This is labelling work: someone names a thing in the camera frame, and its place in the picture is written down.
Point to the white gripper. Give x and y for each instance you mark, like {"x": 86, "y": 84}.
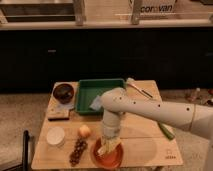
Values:
{"x": 111, "y": 125}

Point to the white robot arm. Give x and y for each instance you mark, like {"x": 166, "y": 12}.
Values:
{"x": 193, "y": 118}

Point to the red bowl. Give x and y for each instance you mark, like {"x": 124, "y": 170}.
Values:
{"x": 109, "y": 161}

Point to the dark brown bowl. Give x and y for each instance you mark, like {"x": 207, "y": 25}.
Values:
{"x": 63, "y": 93}

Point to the grey sponge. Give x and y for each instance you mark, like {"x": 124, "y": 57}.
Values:
{"x": 96, "y": 104}

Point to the yellow orange fruit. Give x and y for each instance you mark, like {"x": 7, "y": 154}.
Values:
{"x": 84, "y": 131}

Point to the bunch of dark grapes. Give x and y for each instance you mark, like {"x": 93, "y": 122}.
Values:
{"x": 80, "y": 146}

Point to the green plastic tray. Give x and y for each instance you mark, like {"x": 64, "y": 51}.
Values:
{"x": 89, "y": 89}

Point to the grey cloth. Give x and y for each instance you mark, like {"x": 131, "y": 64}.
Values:
{"x": 67, "y": 106}

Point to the wooden block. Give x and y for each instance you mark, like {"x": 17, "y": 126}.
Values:
{"x": 58, "y": 115}

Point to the white cup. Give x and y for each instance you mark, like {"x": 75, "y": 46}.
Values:
{"x": 55, "y": 136}

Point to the green cucumber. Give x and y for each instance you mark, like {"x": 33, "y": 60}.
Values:
{"x": 169, "y": 135}

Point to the cardboard box with lettering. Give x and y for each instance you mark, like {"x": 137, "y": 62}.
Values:
{"x": 157, "y": 7}

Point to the wooden shelf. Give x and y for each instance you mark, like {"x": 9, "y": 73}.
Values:
{"x": 99, "y": 14}

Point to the brush with wooden handle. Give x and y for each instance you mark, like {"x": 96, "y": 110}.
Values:
{"x": 131, "y": 82}

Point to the black chair frame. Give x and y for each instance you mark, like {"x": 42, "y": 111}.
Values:
{"x": 23, "y": 164}

